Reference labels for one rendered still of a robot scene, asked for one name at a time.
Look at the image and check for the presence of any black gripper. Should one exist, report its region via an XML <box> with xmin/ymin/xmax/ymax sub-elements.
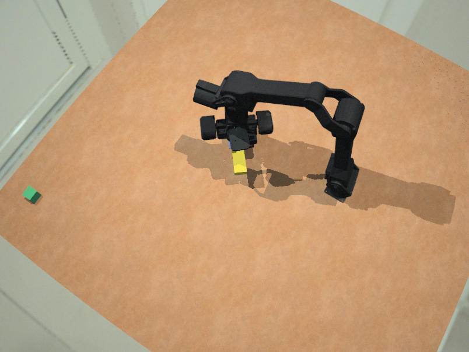
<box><xmin>199</xmin><ymin>110</ymin><xmax>274</xmax><ymax>141</ymax></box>

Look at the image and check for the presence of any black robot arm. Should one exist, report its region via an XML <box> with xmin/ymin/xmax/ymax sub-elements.
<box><xmin>193</xmin><ymin>71</ymin><xmax>365</xmax><ymax>203</ymax></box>

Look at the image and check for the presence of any green block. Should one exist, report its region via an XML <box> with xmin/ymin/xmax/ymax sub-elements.
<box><xmin>22</xmin><ymin>186</ymin><xmax>41</xmax><ymax>203</ymax></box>

